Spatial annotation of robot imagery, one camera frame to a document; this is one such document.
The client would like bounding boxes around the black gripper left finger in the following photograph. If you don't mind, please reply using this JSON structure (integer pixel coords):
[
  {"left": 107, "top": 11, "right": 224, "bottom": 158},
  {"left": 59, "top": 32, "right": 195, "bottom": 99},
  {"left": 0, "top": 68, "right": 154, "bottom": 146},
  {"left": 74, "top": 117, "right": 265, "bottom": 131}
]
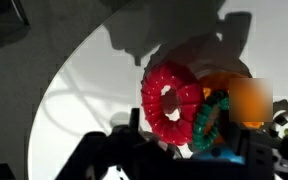
[{"left": 54, "top": 108, "right": 193, "bottom": 180}]

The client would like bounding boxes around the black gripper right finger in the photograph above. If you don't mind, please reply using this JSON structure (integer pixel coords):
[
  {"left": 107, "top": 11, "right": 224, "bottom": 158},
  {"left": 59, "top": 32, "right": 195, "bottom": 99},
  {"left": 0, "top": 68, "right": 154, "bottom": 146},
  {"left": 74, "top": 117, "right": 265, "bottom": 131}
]
[{"left": 222, "top": 123, "right": 288, "bottom": 180}]

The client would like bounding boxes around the dark green ribbed ring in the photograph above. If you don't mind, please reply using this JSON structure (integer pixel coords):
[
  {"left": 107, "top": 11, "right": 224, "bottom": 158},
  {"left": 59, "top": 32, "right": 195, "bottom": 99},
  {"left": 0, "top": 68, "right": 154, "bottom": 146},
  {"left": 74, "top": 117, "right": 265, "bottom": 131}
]
[{"left": 192, "top": 89, "right": 231, "bottom": 152}]

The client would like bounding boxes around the blue dotted ring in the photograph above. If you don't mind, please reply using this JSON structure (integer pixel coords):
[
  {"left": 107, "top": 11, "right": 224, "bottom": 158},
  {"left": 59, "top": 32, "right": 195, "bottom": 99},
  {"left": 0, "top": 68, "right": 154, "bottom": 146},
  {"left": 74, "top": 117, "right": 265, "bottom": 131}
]
[{"left": 191, "top": 145, "right": 247, "bottom": 165}]

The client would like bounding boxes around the black white striped ring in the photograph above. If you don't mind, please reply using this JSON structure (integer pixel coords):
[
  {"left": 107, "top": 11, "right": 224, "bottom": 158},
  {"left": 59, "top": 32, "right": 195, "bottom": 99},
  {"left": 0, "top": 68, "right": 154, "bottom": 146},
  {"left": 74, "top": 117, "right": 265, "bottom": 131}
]
[{"left": 269, "top": 99, "right": 288, "bottom": 138}]

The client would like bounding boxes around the orange bumpy ring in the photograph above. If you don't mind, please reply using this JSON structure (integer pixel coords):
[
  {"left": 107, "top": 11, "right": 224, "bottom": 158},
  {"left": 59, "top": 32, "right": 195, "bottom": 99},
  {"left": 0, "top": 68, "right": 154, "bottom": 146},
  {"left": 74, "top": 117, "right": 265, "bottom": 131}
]
[{"left": 197, "top": 71, "right": 274, "bottom": 132}]

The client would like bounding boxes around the red ribbed ring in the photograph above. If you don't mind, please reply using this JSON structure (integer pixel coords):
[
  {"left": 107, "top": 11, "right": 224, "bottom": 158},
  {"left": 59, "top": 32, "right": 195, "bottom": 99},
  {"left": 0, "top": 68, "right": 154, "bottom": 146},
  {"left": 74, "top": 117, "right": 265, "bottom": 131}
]
[{"left": 140, "top": 61, "right": 206, "bottom": 146}]

